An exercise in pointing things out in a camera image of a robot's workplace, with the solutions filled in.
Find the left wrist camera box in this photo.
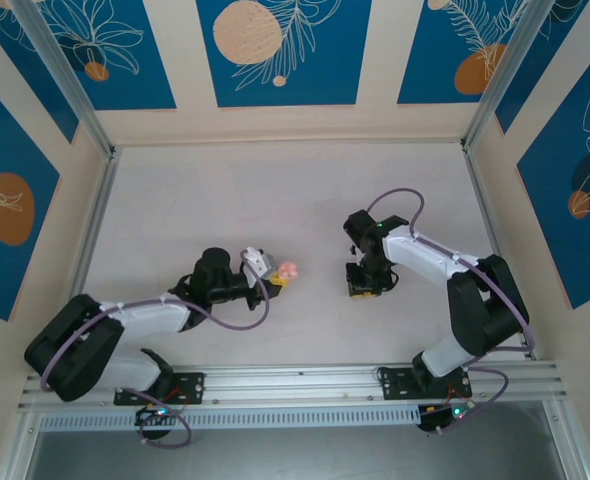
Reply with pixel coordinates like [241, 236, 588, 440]
[240, 246, 279, 277]

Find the grey slotted cable duct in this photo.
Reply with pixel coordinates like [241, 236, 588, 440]
[38, 404, 422, 433]

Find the aluminium table side rail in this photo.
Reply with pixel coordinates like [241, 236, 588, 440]
[462, 142, 537, 362]
[48, 147, 122, 372]

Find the grey metal panel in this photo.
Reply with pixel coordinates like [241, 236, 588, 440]
[24, 429, 569, 480]

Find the small circuit board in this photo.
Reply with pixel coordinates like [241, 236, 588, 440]
[134, 405, 182, 427]
[417, 402, 477, 435]

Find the aluminium frame post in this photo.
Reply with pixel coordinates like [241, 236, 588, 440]
[10, 0, 117, 157]
[462, 0, 551, 151]

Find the aluminium frame leg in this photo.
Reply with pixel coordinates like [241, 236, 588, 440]
[542, 399, 590, 480]
[0, 409, 44, 480]

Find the purple cable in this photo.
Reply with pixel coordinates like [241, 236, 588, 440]
[366, 187, 536, 436]
[40, 253, 272, 448]

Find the aluminium mounting rail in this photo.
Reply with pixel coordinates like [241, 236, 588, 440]
[17, 360, 570, 412]

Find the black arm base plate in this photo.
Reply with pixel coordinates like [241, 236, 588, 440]
[113, 371, 207, 407]
[377, 366, 474, 402]

